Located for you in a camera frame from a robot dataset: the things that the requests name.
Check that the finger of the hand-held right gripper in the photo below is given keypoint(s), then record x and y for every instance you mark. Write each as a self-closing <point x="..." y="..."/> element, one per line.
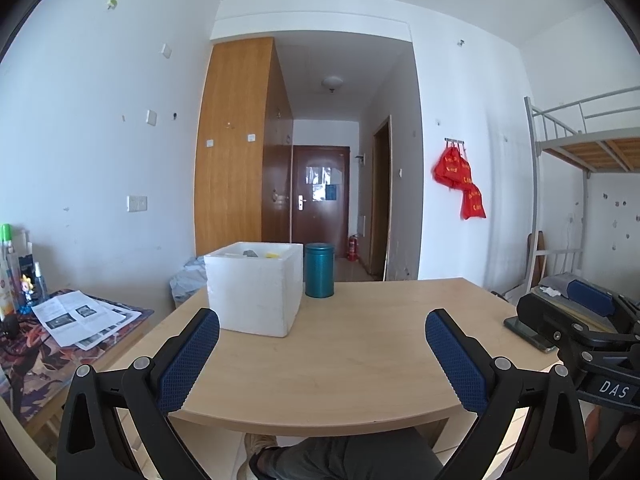
<point x="545" y="320"/>
<point x="590" y="297"/>

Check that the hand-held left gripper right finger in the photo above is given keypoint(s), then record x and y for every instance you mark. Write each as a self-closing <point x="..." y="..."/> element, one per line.
<point x="454" y="360"/>

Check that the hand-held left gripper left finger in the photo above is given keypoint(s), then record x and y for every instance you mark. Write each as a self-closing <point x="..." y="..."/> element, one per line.
<point x="189" y="355"/>

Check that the white foam box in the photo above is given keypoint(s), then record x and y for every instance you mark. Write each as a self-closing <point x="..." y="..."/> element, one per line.
<point x="255" y="295"/>

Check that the grey sock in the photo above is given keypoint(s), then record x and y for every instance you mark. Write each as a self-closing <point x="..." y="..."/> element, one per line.
<point x="251" y="254"/>

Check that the yellow cloth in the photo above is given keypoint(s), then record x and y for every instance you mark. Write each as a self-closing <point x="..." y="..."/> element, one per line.
<point x="274" y="257"/>

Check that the dark green phone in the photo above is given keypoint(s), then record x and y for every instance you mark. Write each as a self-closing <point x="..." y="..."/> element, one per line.
<point x="527" y="332"/>

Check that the grey bedding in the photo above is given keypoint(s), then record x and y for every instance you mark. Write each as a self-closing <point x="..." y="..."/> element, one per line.
<point x="557" y="285"/>

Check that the leaning wooden board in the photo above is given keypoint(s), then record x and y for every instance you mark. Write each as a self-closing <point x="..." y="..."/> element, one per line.
<point x="534" y="260"/>

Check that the printed paper leaflet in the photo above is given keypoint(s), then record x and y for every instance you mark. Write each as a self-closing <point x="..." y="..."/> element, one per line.
<point x="122" y="322"/>
<point x="65" y="315"/>

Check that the light blue cloth pile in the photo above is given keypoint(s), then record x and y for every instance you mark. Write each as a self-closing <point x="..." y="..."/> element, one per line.
<point x="187" y="277"/>

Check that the red fabric bag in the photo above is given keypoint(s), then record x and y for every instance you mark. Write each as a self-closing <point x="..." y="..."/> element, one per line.
<point x="446" y="167"/>
<point x="465" y="171"/>
<point x="472" y="202"/>

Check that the grey metal bunk bed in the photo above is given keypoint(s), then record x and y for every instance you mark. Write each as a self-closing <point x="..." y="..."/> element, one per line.
<point x="536" y="170"/>

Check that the person's leg in grey pants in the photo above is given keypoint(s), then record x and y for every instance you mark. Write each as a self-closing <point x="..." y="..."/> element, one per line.
<point x="350" y="457"/>

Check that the red fire extinguisher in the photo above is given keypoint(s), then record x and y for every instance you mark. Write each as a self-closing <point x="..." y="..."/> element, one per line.
<point x="353" y="249"/>

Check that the teal metal canister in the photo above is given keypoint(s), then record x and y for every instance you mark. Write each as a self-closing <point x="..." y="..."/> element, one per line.
<point x="320" y="272"/>

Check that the patterned desk mat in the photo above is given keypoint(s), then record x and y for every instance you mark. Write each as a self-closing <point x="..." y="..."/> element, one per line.
<point x="35" y="375"/>

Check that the clear blue spray bottle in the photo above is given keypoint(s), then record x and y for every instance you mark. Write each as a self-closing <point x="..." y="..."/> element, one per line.
<point x="40" y="285"/>

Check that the small yellow-haired figurine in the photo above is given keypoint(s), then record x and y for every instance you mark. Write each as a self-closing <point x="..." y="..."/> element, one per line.
<point x="27" y="290"/>

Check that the black round device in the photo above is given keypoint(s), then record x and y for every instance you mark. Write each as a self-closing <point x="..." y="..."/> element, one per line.
<point x="9" y="327"/>

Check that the dark brown entrance door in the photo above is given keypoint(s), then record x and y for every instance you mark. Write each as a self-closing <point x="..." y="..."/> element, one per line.
<point x="320" y="225"/>

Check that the white orange lotion bottle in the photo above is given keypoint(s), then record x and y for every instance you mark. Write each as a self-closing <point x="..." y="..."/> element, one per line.
<point x="6" y="295"/>

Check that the wooden wardrobe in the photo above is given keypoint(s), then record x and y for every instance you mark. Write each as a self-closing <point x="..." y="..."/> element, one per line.
<point x="230" y="155"/>

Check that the green-capped spray can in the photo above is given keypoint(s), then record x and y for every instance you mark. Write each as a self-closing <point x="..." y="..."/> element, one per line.
<point x="7" y="260"/>

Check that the blue door notice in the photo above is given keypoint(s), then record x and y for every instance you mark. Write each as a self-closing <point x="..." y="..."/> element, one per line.
<point x="330" y="192"/>

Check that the round ceiling lamp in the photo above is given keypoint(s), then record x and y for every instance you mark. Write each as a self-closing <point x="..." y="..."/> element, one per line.
<point x="333" y="83"/>

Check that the double white wall switch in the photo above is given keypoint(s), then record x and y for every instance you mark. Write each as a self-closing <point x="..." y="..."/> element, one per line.
<point x="137" y="203"/>

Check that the wooden side door frame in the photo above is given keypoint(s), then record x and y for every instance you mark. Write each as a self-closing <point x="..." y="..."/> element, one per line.
<point x="381" y="200"/>

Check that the wall hook rack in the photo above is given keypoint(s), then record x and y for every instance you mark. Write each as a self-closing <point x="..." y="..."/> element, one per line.
<point x="455" y="142"/>

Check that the wall mounted intercom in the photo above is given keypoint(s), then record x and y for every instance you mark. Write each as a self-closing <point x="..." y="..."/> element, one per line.
<point x="360" y="159"/>

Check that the white wall plate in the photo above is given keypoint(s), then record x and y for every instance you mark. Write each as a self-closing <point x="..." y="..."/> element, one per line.
<point x="166" y="50"/>
<point x="151" y="117"/>

